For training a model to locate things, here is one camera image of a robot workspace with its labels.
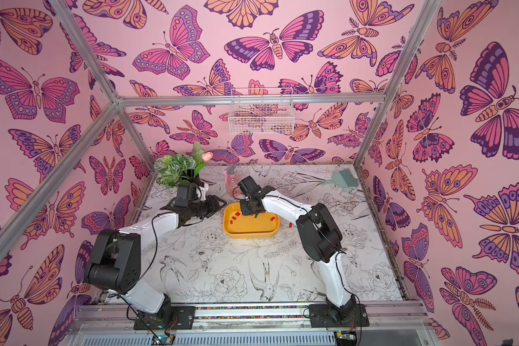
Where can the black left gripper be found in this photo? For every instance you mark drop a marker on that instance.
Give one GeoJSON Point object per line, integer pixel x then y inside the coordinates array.
{"type": "Point", "coordinates": [213, 205]}

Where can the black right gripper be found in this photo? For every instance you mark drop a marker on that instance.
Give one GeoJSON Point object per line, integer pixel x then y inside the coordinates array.
{"type": "Point", "coordinates": [249, 204]}

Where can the yellow plastic storage tray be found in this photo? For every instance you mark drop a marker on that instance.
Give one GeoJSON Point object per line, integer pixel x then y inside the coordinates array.
{"type": "Point", "coordinates": [238, 226]}

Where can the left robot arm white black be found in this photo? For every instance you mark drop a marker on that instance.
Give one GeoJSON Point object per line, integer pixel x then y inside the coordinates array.
{"type": "Point", "coordinates": [115, 261]}

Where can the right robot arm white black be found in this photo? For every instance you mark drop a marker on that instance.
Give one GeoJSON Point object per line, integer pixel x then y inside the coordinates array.
{"type": "Point", "coordinates": [321, 239]}

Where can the pink spray bottle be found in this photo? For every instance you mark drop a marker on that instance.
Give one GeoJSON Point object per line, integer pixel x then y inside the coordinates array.
{"type": "Point", "coordinates": [231, 181]}

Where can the green artificial plant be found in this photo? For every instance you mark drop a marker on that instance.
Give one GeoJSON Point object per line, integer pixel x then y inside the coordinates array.
{"type": "Point", "coordinates": [176, 169]}

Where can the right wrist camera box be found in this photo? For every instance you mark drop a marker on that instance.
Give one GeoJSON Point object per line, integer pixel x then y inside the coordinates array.
{"type": "Point", "coordinates": [250, 189]}

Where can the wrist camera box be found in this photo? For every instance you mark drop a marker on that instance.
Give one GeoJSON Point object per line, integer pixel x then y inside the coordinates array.
{"type": "Point", "coordinates": [250, 189]}
{"type": "Point", "coordinates": [187, 195]}

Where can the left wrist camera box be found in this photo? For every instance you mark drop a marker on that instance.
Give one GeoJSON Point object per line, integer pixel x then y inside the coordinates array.
{"type": "Point", "coordinates": [187, 195]}

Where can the white wire basket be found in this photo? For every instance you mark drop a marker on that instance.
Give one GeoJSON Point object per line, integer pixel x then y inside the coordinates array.
{"type": "Point", "coordinates": [248, 119]}

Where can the aluminium frame top bar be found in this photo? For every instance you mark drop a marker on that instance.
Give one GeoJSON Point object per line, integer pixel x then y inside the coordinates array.
{"type": "Point", "coordinates": [251, 99]}

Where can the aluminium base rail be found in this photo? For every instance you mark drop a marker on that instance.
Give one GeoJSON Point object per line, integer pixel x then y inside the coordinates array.
{"type": "Point", "coordinates": [375, 315]}

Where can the aluminium frame post left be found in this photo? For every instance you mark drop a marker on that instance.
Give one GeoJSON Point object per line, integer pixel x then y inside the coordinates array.
{"type": "Point", "coordinates": [65, 16]}

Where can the aluminium frame post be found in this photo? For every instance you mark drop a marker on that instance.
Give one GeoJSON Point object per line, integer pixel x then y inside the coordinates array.
{"type": "Point", "coordinates": [416, 35]}
{"type": "Point", "coordinates": [65, 16]}

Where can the aluminium frame post right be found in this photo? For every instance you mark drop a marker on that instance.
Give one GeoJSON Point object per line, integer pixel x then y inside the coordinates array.
{"type": "Point", "coordinates": [416, 35]}

